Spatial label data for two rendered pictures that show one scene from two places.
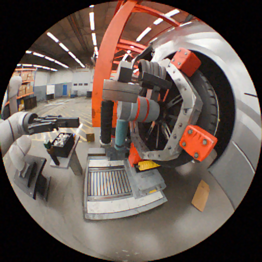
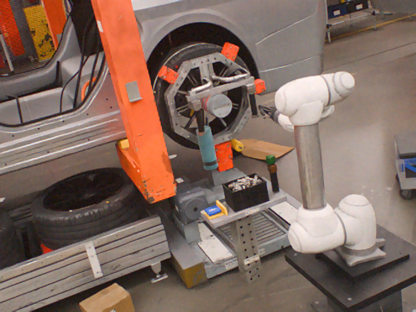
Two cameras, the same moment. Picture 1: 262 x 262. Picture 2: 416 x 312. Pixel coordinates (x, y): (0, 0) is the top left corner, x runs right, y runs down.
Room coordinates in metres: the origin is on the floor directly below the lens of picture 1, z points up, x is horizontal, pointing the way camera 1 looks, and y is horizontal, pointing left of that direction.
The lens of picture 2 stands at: (0.31, 3.12, 1.78)
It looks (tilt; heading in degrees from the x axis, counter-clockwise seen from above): 21 degrees down; 273
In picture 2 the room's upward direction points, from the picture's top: 12 degrees counter-clockwise
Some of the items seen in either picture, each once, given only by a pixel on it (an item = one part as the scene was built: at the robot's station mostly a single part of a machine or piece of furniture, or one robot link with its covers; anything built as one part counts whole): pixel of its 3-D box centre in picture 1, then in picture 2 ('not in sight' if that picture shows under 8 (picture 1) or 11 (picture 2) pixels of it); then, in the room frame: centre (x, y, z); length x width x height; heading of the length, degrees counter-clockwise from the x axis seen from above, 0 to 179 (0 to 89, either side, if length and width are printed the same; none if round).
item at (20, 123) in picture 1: (26, 123); (282, 117); (0.07, 0.40, 0.83); 0.09 x 0.06 x 0.09; 22
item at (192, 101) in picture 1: (148, 110); (210, 101); (0.44, -0.08, 0.85); 0.54 x 0.07 x 0.54; 22
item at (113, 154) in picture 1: (121, 151); (186, 205); (0.72, 0.07, 0.26); 0.42 x 0.18 x 0.35; 112
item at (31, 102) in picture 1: (29, 103); not in sight; (2.32, 8.73, 0.48); 1.27 x 0.88 x 0.97; 113
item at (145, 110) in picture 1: (137, 108); (215, 103); (0.42, -0.01, 0.85); 0.21 x 0.14 x 0.14; 112
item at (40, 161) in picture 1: (32, 179); (361, 284); (-0.12, 0.98, 0.15); 0.50 x 0.50 x 0.30; 23
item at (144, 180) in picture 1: (147, 165); (216, 170); (0.51, -0.24, 0.32); 0.40 x 0.30 x 0.28; 22
